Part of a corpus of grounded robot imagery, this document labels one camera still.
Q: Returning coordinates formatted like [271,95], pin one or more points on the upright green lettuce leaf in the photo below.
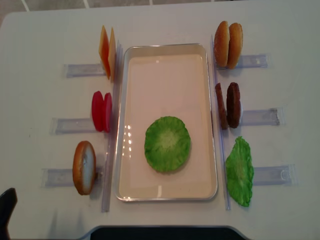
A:
[240,172]

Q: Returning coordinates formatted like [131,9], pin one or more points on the brown meat patty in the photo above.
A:
[233,105]
[221,107]

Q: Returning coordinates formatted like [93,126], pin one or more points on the upright bun half front left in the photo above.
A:
[84,168]

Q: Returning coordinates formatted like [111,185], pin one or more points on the left orange cheese slice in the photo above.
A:
[104,51]

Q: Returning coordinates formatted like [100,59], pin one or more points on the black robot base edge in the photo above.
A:
[165,233]

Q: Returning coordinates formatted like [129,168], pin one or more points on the left sesame bun half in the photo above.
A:
[221,44]

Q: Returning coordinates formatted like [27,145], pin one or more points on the clear lettuce holder rail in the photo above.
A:
[275,175]

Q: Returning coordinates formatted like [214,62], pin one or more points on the right brown meat patty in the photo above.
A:
[233,105]

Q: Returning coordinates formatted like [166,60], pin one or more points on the left brown meat patty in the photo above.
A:
[221,107]

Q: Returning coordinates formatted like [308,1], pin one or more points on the clear cheese holder rail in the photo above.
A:
[84,70]

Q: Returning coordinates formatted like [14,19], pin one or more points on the right golden bun half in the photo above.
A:
[235,44]

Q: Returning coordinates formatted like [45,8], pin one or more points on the flat green lettuce leaf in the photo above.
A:
[167,144]

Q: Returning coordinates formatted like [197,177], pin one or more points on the white rectangular tray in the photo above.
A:
[160,81]

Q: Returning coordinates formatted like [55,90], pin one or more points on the long clear rail right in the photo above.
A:
[220,131]

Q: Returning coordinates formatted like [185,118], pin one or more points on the clear bun holder rail left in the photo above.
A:
[56,177]

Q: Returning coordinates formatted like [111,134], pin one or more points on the clear tomato holder rail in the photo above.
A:
[61,126]

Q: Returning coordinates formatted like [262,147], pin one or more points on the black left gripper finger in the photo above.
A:
[8,201]

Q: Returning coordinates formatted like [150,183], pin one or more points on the clear bun holder rail right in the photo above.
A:
[262,60]

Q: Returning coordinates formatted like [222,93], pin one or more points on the long clear rail left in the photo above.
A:
[113,134]

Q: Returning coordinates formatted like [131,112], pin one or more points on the clear patty holder rail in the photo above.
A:
[264,117]

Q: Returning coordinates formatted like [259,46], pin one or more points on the clear bun holder rail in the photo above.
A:
[56,177]
[262,60]

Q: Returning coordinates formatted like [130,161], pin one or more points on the red tomato slice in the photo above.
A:
[107,112]
[96,110]

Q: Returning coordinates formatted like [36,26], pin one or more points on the right yellow cheese slice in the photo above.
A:
[112,55]

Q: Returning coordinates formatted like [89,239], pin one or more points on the long clear rail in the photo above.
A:
[220,131]
[113,134]

